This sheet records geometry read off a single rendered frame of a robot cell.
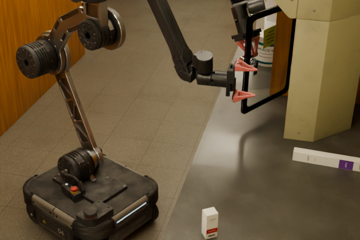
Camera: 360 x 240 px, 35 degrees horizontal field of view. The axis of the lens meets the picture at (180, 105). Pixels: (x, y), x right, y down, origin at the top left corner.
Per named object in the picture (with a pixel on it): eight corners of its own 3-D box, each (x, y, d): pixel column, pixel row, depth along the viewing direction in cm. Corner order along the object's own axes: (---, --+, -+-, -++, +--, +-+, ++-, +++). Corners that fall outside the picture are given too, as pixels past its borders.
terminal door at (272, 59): (287, 91, 240) (298, -1, 222) (241, 115, 221) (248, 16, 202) (286, 91, 240) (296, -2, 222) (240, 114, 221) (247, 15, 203)
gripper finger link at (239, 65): (256, 67, 192) (229, 65, 194) (255, 87, 195) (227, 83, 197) (259, 60, 198) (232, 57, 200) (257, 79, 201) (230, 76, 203)
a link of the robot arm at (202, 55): (192, 65, 210) (178, 77, 205) (191, 39, 202) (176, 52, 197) (219, 76, 204) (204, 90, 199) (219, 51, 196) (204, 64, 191)
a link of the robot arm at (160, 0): (146, -40, 194) (125, -26, 188) (157, -43, 190) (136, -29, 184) (194, 68, 211) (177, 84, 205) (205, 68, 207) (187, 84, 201)
